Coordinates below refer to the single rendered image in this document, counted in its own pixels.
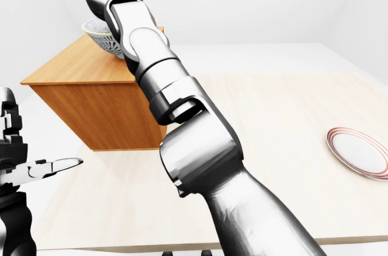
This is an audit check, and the wooden cabinet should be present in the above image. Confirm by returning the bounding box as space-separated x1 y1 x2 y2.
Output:
19 25 169 152

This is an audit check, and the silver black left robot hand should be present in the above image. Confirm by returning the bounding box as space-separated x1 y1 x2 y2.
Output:
0 86 84 201

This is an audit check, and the patterned black white bowl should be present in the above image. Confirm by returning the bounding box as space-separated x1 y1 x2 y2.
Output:
81 18 125 61

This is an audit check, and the white plate with red rings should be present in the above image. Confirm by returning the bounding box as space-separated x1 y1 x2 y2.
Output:
325 127 388 182

